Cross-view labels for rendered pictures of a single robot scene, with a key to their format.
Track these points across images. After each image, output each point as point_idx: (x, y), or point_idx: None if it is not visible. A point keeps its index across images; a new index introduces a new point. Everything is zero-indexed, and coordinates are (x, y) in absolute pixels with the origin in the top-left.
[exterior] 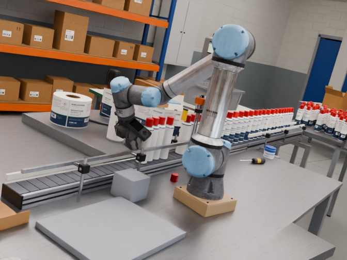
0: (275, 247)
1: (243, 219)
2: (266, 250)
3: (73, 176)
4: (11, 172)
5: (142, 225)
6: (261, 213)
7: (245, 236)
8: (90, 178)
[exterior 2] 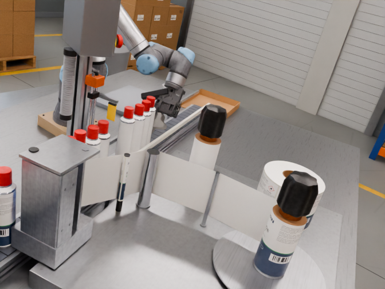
0: (18, 100)
1: (32, 117)
2: (28, 98)
3: (183, 119)
4: (227, 136)
5: (120, 101)
6: (4, 124)
7: (40, 105)
8: (171, 119)
